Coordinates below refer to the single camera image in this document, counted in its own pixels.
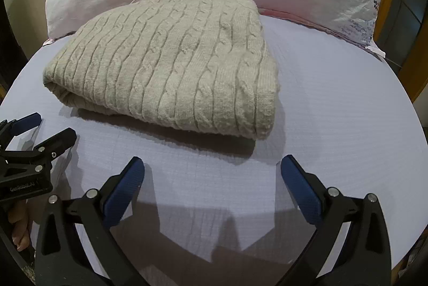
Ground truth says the beige cable knit sweater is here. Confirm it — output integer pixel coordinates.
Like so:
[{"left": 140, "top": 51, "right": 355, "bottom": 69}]
[{"left": 42, "top": 0, "right": 280, "bottom": 141}]

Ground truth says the lavender bed sheet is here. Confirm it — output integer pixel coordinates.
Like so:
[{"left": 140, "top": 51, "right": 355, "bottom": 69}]
[{"left": 0, "top": 7, "right": 422, "bottom": 286}]

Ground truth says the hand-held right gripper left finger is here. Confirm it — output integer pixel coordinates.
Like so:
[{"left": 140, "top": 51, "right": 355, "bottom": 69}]
[{"left": 35, "top": 156, "right": 150, "bottom": 286}]

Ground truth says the wooden bed frame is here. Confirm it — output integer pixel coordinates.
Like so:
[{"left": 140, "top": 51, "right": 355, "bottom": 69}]
[{"left": 372, "top": 0, "right": 428, "bottom": 103}]

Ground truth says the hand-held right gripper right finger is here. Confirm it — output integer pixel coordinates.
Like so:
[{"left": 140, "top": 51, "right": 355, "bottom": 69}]
[{"left": 277, "top": 154, "right": 392, "bottom": 286}]

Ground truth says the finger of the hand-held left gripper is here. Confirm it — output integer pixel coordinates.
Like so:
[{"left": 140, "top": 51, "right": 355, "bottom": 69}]
[
  {"left": 0, "top": 113, "right": 43, "bottom": 153},
  {"left": 15, "top": 127, "right": 78, "bottom": 173}
]

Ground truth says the person's left hand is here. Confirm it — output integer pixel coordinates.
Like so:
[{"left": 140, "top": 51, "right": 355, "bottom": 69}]
[{"left": 7, "top": 201, "right": 31, "bottom": 252}]

